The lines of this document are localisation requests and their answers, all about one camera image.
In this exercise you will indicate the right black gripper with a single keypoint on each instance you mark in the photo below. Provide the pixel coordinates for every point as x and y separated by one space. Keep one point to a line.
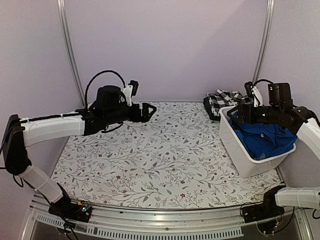
229 113

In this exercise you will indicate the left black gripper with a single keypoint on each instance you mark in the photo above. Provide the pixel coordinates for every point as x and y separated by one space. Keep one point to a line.
136 117

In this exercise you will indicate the blue pleated skirt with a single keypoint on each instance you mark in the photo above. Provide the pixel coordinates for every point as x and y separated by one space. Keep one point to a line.
263 141

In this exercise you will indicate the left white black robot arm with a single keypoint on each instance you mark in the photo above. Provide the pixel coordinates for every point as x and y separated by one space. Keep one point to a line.
21 133

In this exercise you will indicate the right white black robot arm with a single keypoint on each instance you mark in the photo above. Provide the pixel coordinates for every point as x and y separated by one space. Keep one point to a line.
307 131

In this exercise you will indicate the white plastic laundry basket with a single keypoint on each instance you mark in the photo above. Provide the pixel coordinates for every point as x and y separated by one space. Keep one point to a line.
244 164

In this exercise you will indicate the dark green printed garment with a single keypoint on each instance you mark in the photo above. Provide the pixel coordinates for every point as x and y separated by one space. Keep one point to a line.
212 108

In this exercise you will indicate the black white checkered garment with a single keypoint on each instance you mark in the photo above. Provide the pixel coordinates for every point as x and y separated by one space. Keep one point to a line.
223 98

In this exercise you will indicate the floral patterned table mat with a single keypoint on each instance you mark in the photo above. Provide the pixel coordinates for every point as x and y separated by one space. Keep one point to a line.
175 161

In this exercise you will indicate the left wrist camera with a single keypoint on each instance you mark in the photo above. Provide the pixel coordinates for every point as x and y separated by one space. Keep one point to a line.
129 91

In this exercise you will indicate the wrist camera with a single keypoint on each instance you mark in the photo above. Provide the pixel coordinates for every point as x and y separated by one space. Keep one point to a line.
129 91
253 92

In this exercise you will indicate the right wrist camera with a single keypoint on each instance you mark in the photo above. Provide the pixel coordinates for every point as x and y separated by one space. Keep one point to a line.
253 92

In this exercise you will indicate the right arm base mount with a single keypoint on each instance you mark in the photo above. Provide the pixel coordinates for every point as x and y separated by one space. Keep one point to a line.
252 212

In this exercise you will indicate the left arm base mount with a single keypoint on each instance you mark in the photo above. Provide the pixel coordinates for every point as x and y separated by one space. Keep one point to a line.
65 209

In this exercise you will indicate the right aluminium frame post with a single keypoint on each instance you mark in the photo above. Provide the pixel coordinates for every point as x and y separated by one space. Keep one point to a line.
270 5

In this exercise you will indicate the aluminium frame post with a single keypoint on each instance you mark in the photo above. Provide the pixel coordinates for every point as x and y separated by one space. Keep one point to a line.
270 5
69 50

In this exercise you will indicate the left aluminium frame post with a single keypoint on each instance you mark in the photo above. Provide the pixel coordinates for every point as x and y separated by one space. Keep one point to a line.
69 50

